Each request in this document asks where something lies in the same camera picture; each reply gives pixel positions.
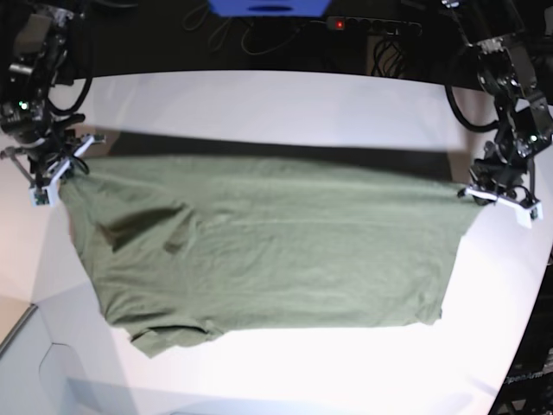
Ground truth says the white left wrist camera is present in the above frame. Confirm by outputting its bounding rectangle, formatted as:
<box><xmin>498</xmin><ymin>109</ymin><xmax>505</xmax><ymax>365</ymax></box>
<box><xmin>516</xmin><ymin>201</ymin><xmax>543</xmax><ymax>229</ymax></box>

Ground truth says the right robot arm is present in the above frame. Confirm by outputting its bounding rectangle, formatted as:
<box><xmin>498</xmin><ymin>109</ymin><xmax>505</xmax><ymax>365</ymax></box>
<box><xmin>1</xmin><ymin>1</ymin><xmax>93</xmax><ymax>189</ymax></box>

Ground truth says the green t-shirt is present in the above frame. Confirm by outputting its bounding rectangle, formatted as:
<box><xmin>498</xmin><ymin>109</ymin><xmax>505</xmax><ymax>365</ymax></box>
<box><xmin>60</xmin><ymin>156</ymin><xmax>479</xmax><ymax>356</ymax></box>

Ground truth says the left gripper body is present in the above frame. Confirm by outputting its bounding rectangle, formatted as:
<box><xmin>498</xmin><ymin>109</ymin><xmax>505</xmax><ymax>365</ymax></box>
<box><xmin>457</xmin><ymin>156</ymin><xmax>539</xmax><ymax>209</ymax></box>

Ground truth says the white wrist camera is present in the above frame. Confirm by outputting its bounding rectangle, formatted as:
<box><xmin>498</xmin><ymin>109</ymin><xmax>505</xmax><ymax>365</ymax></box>
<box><xmin>29</xmin><ymin>186</ymin><xmax>59</xmax><ymax>207</ymax></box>
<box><xmin>516</xmin><ymin>201</ymin><xmax>543</xmax><ymax>229</ymax></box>

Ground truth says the black power strip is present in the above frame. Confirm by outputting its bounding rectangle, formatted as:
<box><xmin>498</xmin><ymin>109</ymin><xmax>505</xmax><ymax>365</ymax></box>
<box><xmin>326</xmin><ymin>16</ymin><xmax>423</xmax><ymax>36</ymax></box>

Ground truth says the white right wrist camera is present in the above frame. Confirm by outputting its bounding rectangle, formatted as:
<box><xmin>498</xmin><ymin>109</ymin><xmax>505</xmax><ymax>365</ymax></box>
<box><xmin>29</xmin><ymin>186</ymin><xmax>59</xmax><ymax>207</ymax></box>

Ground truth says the blue box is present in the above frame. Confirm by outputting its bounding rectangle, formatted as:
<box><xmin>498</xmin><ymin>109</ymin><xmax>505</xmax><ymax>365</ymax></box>
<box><xmin>208</xmin><ymin>0</ymin><xmax>330</xmax><ymax>17</ymax></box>

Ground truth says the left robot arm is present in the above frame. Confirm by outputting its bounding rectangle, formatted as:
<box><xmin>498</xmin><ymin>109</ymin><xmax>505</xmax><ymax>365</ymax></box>
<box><xmin>443</xmin><ymin>1</ymin><xmax>552</xmax><ymax>219</ymax></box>

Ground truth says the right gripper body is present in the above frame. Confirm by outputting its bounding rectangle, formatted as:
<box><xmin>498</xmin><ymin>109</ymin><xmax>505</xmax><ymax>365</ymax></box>
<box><xmin>1</xmin><ymin>129</ymin><xmax>106</xmax><ymax>189</ymax></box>

